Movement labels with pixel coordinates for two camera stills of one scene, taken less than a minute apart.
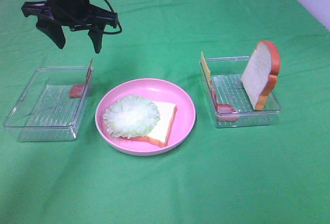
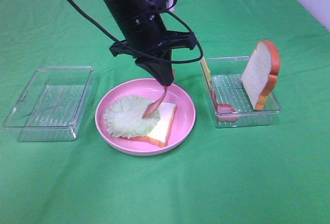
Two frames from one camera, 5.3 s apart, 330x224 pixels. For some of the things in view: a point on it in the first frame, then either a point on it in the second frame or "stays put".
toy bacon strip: x=225 y=112 stays put
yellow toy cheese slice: x=205 y=66 stays put
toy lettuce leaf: x=131 y=116 stays put
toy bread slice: x=160 y=134 stays put
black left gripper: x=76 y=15 -> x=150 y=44
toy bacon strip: x=77 y=90 -> x=154 y=106
